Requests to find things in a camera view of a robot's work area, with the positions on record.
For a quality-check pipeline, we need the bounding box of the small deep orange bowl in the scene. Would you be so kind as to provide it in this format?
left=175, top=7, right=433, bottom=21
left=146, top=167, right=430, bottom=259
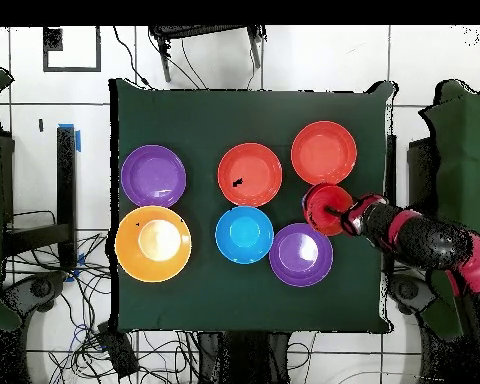
left=302, top=182, right=355, bottom=238

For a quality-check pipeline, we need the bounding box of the wide red-orange bowl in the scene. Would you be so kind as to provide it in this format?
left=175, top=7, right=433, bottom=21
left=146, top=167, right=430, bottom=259
left=290, top=120, right=358, bottom=186
left=217, top=142, right=284, bottom=208

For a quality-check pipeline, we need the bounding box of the purple plastic bowl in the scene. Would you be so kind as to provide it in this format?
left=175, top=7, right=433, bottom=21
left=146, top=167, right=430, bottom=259
left=268, top=222, right=334, bottom=288
left=120, top=144, right=188, bottom=208

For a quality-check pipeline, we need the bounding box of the blue plastic bowl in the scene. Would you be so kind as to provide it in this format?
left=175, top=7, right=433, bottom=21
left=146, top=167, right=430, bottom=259
left=214, top=205, right=275, bottom=265

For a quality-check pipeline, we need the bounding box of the dark green tablecloth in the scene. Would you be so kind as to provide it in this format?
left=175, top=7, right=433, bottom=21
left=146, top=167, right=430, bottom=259
left=108, top=77, right=397, bottom=333

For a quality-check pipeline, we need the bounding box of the large yellow-orange bowl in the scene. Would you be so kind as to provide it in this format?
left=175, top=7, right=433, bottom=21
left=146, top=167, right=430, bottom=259
left=114, top=205, right=193, bottom=284

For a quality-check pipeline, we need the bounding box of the black metal chair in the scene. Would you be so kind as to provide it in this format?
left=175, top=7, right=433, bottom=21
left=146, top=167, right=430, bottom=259
left=148, top=24, right=267, bottom=84

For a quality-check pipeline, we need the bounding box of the black power brick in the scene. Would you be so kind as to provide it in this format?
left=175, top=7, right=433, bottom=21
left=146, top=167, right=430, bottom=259
left=96, top=321, right=140, bottom=379

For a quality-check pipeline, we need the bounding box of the blue tape strip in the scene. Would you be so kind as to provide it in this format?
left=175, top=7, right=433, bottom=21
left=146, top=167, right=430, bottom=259
left=58, top=122, right=82, bottom=153

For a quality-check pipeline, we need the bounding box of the black floor cable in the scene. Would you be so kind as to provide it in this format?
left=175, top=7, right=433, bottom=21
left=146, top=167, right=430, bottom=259
left=112, top=25, right=153, bottom=89

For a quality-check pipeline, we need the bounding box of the black table frame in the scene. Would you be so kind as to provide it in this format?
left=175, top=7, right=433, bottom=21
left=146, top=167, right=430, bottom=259
left=1, top=125, right=79, bottom=273

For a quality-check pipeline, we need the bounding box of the blue network cable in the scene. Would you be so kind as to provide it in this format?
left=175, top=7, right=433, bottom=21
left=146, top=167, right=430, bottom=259
left=69, top=323, right=105, bottom=353

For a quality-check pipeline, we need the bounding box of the black square frame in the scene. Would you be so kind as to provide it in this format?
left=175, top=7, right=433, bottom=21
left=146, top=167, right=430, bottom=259
left=42, top=25, right=102, bottom=73

